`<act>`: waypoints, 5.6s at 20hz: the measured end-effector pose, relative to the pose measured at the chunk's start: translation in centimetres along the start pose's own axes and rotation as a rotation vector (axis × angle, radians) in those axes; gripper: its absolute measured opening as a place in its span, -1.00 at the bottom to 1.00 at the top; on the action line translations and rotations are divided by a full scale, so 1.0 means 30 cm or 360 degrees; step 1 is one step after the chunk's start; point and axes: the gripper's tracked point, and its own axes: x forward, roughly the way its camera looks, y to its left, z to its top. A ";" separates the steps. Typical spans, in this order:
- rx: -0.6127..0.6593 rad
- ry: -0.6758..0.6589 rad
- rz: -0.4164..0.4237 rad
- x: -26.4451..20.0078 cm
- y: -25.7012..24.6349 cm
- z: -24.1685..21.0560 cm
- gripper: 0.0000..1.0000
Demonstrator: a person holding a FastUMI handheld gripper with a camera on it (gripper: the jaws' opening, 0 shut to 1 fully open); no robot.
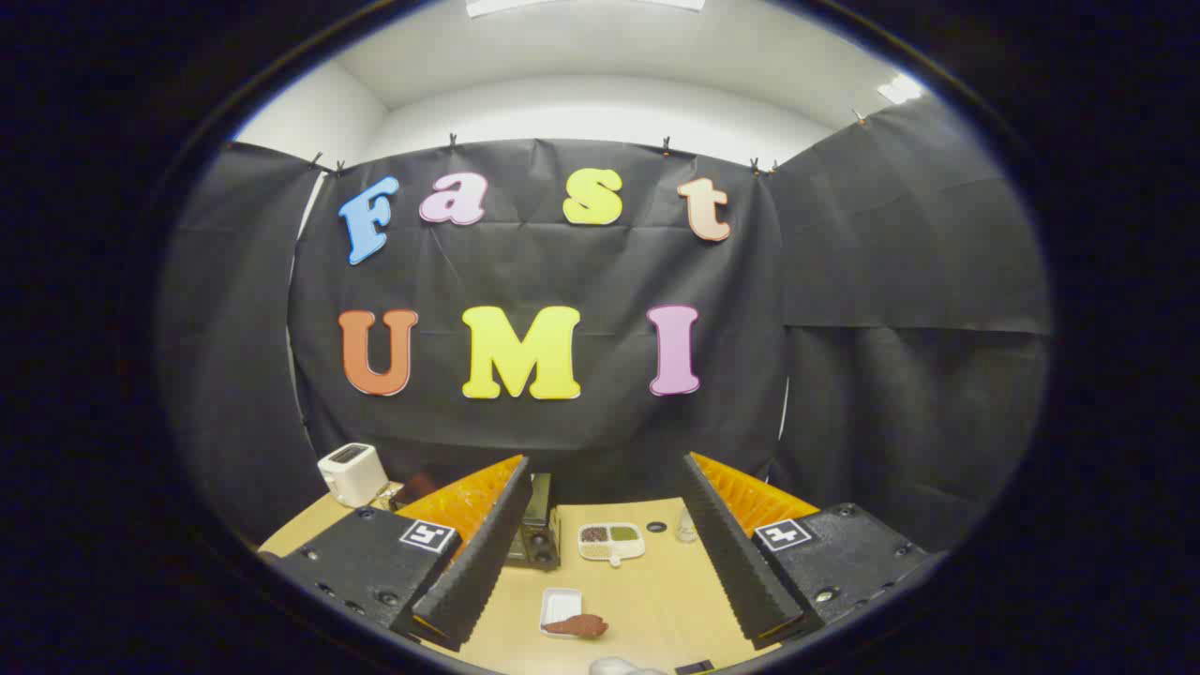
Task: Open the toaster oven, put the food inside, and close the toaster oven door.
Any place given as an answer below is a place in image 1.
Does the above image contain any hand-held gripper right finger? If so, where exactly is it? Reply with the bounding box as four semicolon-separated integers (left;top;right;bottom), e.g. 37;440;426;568
680;452;938;651

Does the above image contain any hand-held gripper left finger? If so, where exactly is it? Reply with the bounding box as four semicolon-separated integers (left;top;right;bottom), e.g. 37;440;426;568
272;455;533;653

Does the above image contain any black toaster oven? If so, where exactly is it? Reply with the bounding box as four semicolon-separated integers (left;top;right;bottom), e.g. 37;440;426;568
392;472;562;571

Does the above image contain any red raw meat slice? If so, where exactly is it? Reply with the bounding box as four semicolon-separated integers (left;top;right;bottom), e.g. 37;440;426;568
542;614;610;640

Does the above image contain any white bread toaster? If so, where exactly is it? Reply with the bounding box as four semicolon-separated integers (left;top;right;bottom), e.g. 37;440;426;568
317;442;391;509

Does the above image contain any white rectangular plastic tray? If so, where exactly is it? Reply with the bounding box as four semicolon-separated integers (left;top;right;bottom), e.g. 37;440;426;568
539;588;584;638

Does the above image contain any white divided seasoning dish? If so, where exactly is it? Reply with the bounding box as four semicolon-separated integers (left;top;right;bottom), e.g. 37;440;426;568
577;522;648;568

